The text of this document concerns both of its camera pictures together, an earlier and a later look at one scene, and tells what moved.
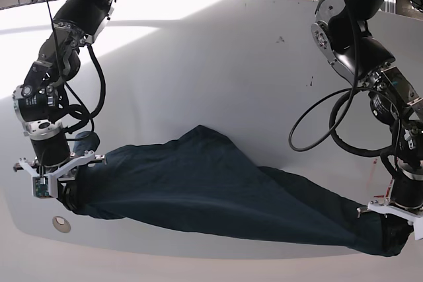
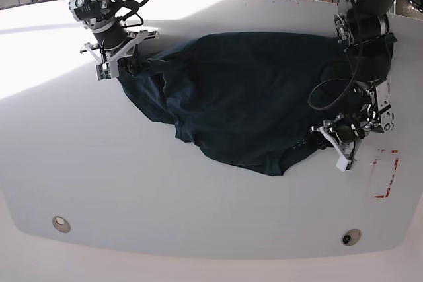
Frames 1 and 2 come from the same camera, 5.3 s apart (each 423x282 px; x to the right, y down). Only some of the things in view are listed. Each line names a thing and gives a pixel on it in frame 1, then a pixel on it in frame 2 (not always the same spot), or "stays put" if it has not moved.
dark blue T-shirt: x=195 y=181 -> x=256 y=100
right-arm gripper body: x=53 y=158 -> x=112 y=59
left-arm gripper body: x=406 y=201 -> x=344 y=133
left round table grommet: x=61 y=224 stays put
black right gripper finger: x=61 y=186 -> x=126 y=64
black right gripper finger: x=69 y=191 -> x=131 y=64
